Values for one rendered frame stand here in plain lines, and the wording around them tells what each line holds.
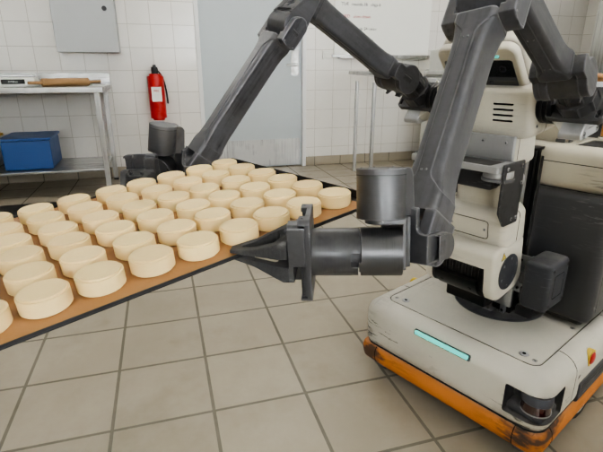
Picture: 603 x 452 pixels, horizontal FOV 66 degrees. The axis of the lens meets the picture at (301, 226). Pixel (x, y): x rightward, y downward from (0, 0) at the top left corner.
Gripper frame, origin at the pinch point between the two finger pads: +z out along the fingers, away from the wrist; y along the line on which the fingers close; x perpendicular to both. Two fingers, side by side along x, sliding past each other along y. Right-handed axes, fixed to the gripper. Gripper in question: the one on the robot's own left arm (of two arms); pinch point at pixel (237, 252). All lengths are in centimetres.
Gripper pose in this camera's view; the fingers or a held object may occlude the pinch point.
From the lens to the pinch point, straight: 56.5
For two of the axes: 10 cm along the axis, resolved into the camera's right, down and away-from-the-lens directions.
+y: 0.5, 9.3, 3.7
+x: 0.9, -3.7, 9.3
